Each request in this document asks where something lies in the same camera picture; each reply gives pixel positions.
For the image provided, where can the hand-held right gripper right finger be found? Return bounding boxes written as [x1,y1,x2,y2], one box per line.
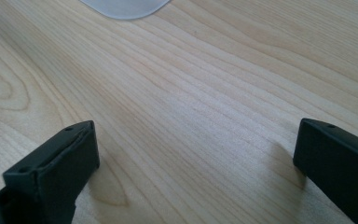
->
[293,118,358,224]

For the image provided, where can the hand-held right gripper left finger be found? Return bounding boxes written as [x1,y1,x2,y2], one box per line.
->
[0,119,101,224]

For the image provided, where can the clear plastic storage box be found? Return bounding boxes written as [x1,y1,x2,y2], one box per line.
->
[79,0,172,21]

